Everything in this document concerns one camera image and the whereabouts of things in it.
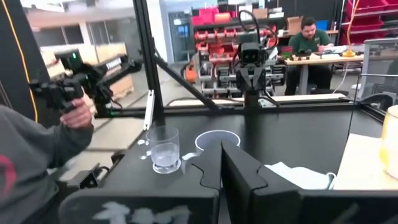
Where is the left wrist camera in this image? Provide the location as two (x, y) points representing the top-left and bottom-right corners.
(240, 41), (266, 67)

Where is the light blue cloth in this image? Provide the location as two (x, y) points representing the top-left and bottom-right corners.
(264, 161), (338, 191)

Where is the black diagonal frame brace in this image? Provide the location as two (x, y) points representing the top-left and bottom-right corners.
(153, 54), (220, 112)

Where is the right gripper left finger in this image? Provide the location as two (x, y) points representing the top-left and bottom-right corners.
(167, 139), (223, 191)

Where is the person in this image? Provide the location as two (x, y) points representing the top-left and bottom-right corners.
(0, 98), (95, 224)
(284, 16), (334, 96)

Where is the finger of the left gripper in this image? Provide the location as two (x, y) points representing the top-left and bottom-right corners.
(251, 65), (267, 91)
(236, 65), (252, 91)

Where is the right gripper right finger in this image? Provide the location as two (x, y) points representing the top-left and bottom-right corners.
(221, 139), (302, 224)

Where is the grey plastic mug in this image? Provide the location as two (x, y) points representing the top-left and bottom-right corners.
(182, 129), (241, 162)

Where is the red shelving unit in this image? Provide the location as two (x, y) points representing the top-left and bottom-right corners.
(340, 0), (398, 47)

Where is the black table edge frame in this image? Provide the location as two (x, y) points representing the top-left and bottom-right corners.
(77, 101), (398, 190)

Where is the yellow ceramic mug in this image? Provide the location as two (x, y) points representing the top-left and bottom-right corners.
(378, 105), (398, 181)

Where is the orange device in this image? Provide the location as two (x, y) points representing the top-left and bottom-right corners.
(183, 63), (199, 84)

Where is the wooden desk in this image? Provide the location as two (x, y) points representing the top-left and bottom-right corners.
(283, 53), (365, 96)

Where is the grey mesh office chair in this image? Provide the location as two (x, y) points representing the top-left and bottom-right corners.
(351, 37), (398, 112)

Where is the clear glass cup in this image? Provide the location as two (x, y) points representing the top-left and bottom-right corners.
(136, 125), (182, 175)

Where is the red storage bin rack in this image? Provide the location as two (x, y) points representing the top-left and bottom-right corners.
(191, 4), (289, 98)

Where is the black panel yellow stripe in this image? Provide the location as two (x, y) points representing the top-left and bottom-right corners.
(0, 0), (62, 127)

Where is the yellow hanging cable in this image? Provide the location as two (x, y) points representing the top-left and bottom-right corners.
(341, 0), (358, 58)

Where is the white metal frame bracket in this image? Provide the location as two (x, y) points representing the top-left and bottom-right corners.
(143, 89), (155, 131)

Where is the cardboard box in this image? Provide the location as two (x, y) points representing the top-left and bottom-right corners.
(286, 16), (304, 35)

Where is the black frame upright post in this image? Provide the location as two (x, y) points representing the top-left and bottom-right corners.
(132, 0), (166, 127)

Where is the wooden shelf board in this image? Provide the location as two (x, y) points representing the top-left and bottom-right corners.
(332, 133), (398, 191)

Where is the person's hand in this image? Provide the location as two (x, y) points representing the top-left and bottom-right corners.
(60, 97), (93, 130)

